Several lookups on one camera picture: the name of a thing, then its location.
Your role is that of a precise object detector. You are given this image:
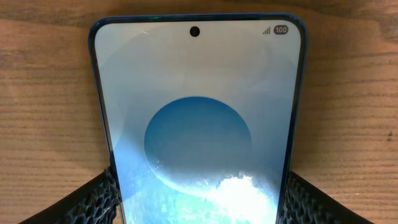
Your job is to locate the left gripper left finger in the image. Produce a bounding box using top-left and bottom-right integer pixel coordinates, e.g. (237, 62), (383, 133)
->
(21, 167), (121, 224)

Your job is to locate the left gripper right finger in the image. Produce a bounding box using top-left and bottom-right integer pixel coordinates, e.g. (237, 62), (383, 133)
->
(278, 172), (372, 224)

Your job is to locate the blue Galaxy smartphone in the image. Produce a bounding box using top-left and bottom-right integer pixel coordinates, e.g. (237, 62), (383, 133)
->
(88, 13), (308, 224)

